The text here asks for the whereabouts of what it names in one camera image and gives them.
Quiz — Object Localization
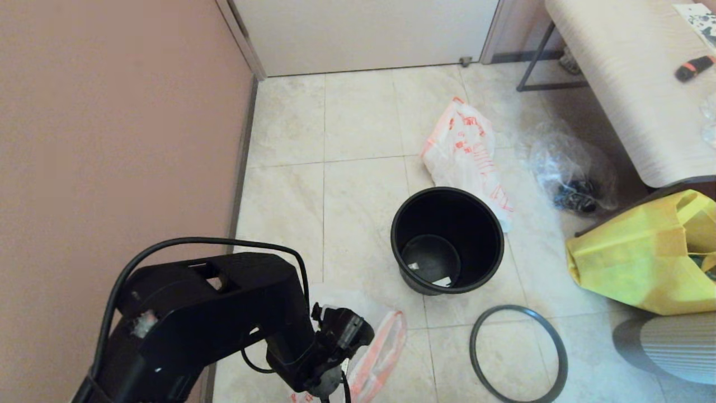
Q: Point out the white red-print trash bag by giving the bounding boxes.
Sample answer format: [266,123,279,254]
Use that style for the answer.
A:
[290,283,408,403]
[421,96,514,234]

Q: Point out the grey bin rim ring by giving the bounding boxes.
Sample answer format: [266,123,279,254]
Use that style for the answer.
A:
[470,305,569,403]

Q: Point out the black trash bin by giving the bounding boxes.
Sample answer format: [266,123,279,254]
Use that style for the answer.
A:
[390,186,504,296]

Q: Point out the clear plastic bag dark contents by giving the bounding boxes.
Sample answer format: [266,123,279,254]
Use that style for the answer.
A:
[529,120,619,216]

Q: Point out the yellow non-woven tote bag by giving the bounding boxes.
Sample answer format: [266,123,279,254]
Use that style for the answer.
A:
[566,190,716,317]

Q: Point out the white door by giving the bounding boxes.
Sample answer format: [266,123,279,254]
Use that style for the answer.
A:
[232,0,501,77]

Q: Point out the white ribbed cylinder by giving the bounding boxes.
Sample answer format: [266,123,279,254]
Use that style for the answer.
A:
[613,312,716,387]

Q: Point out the small grey floor item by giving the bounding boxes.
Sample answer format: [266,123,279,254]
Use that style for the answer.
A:
[559,48,582,76]

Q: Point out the light wood-grain table top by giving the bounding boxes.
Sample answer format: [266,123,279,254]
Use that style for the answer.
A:
[545,0,716,188]

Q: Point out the clear crumpled plastic item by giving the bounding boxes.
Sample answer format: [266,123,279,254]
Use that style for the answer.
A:
[700,94,716,149]

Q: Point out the black orange marker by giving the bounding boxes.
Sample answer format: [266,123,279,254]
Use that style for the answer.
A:
[676,55,716,83]

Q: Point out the white black-print paper sheet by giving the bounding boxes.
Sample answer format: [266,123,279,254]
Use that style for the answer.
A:
[674,3,716,51]

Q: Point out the thin black camera cable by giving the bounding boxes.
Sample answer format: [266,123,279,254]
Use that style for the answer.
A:
[241,347,352,403]

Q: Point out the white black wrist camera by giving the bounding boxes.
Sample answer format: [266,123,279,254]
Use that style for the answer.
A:
[311,302,375,360]

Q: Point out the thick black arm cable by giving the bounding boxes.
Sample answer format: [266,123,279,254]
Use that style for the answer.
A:
[89,237,312,387]

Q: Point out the light grey door frame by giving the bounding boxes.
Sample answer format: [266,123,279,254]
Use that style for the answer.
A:
[215,0,518,81]

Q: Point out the dark metal table frame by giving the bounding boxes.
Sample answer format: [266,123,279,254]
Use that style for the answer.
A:
[516,21,716,237]

